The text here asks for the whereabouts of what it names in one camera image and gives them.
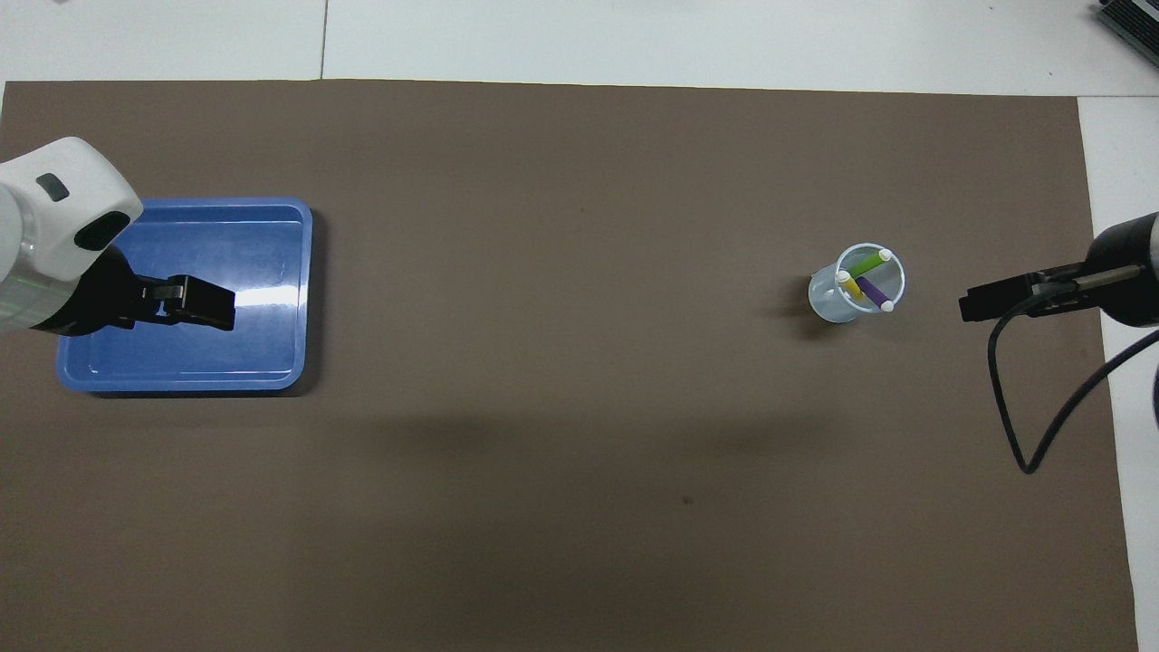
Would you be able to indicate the blue plastic tray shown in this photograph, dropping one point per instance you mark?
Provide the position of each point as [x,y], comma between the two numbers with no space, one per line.
[263,353]

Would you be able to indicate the translucent plastic cup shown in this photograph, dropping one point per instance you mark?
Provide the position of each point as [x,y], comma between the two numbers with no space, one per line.
[824,303]

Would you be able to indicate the purple pen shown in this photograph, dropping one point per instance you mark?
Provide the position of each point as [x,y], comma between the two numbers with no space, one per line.
[874,292]

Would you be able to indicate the dark grey device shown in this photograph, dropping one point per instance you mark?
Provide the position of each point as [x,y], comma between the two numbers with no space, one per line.
[1136,23]

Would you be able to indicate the yellow pen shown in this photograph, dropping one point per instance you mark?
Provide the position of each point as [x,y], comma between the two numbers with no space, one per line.
[850,286]

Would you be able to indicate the green pen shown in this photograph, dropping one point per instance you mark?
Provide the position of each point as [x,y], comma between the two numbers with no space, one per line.
[871,263]

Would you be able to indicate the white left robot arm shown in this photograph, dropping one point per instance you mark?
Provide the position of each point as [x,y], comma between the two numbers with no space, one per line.
[50,226]

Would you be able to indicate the brown table mat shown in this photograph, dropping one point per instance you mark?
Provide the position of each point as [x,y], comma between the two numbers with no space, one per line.
[579,453]

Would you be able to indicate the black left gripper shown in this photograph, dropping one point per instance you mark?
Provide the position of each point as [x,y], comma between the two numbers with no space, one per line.
[95,299]

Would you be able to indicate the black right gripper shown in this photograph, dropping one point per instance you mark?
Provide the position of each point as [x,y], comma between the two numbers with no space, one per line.
[1127,276]

